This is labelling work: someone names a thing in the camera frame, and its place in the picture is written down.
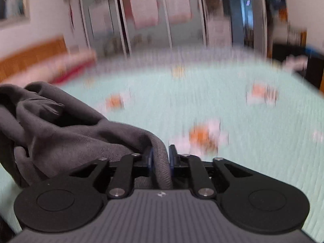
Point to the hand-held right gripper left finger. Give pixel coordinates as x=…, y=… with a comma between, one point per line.
x=150, y=158

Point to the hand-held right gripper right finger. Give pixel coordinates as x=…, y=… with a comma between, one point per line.
x=172, y=158

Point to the grey sweater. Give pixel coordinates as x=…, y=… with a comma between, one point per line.
x=63, y=131

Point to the green quilted bee bedspread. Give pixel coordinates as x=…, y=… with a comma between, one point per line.
x=240, y=136

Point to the red pillow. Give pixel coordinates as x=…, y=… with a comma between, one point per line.
x=68, y=77

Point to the floral pillow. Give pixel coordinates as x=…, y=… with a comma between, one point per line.
x=73, y=60

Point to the sliding door wardrobe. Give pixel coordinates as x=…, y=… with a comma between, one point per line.
x=151, y=30

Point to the blue bordered poster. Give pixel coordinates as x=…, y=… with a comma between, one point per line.
x=100, y=20

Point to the pink bordered poster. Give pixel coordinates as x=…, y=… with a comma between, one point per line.
x=144, y=7

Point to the orange bordered poster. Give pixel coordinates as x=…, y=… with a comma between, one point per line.
x=177, y=2

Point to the wooden headboard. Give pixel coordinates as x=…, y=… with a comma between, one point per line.
x=30, y=55

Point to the framed wall picture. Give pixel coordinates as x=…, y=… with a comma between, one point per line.
x=12, y=0

